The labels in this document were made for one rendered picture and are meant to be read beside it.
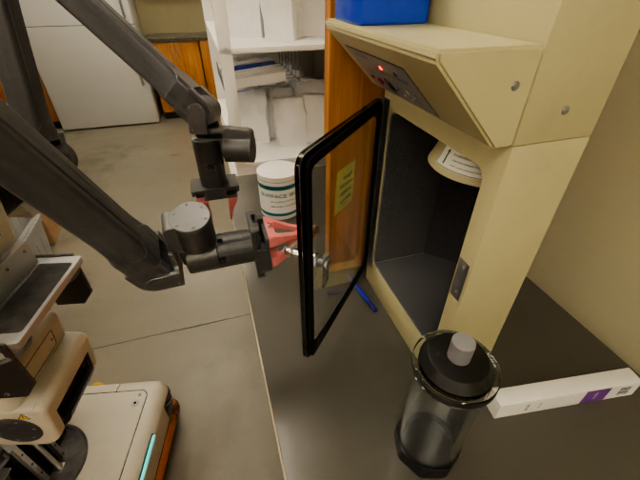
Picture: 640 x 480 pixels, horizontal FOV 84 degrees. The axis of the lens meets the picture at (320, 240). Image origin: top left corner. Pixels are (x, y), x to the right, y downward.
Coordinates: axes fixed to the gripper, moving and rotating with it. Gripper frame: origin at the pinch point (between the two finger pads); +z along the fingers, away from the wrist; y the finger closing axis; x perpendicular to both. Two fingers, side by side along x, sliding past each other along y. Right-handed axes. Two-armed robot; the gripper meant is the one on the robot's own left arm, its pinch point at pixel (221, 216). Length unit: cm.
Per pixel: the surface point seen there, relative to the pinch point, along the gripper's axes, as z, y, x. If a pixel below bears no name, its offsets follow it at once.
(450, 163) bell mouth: -24, 35, -34
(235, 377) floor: 110, -9, 31
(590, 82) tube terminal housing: -37, 40, -46
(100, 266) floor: 110, -87, 142
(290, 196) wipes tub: 8.1, 20.9, 18.7
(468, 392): -7, 25, -59
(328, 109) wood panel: -25.5, 23.9, -8.5
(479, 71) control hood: -39, 26, -46
